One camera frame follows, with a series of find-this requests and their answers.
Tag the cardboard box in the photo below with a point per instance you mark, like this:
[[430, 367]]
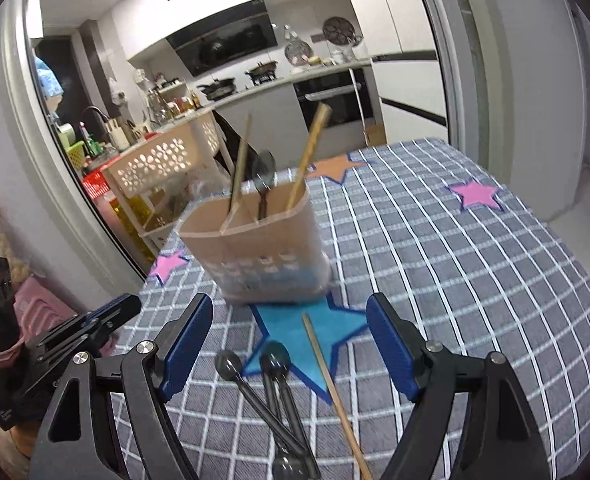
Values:
[[375, 135]]

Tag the red plastic crate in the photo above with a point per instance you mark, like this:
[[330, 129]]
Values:
[[95, 185]]

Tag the black range hood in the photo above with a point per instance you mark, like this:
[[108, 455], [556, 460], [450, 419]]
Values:
[[225, 45]]

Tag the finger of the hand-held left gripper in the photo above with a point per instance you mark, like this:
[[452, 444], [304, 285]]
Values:
[[117, 309], [65, 347]]

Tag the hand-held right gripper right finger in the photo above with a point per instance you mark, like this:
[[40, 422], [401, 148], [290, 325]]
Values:
[[392, 350]]

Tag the patterned wooden chopstick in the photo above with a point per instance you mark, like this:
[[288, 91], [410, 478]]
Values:
[[310, 150]]

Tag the kitchen faucet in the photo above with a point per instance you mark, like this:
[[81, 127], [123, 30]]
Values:
[[91, 109]]

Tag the dark round divided tray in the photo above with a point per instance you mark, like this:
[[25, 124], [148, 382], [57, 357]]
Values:
[[337, 30]]

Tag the round grey plate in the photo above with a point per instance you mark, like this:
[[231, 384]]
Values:
[[297, 51]]

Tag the green plastic basket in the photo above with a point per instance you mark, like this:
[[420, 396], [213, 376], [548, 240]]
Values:
[[74, 152]]

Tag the yellow oil bottle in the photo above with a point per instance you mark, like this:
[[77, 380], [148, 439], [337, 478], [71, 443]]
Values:
[[125, 220]]

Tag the white refrigerator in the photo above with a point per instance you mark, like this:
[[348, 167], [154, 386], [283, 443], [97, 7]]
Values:
[[410, 85]]

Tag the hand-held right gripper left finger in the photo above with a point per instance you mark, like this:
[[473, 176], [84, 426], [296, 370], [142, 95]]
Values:
[[185, 345]]

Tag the pink plastic crate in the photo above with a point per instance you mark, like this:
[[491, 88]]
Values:
[[40, 305]]

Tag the black wok with lid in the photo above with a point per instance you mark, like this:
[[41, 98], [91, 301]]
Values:
[[262, 70]]

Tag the grey checked star tablecloth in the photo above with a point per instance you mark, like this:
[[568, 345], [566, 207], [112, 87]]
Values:
[[450, 285]]

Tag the white perforated basket trolley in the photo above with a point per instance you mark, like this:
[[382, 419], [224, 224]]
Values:
[[160, 160]]

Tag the black built-in oven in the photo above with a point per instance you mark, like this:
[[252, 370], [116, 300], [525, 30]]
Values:
[[335, 97]]

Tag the beige plastic utensil holder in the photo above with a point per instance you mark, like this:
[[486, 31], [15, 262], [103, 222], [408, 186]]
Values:
[[255, 245]]

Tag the white upper kitchen cabinets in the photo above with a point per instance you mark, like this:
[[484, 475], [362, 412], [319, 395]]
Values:
[[200, 5]]

